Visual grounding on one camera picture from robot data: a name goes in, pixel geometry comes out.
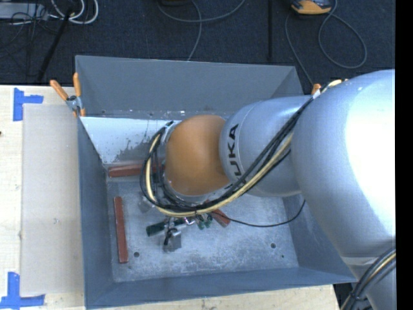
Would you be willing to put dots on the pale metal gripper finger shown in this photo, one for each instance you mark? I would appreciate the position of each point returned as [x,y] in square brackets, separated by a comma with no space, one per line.
[173,241]
[145,205]

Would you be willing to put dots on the red-brown flat block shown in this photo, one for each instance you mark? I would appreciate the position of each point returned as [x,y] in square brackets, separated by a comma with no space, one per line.
[124,171]
[121,231]
[223,219]

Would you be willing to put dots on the grey metal bin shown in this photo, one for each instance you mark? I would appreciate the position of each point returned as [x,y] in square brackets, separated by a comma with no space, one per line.
[226,250]

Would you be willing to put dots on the pale flat board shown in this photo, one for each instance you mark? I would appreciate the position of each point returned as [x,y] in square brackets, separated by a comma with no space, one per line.
[48,189]

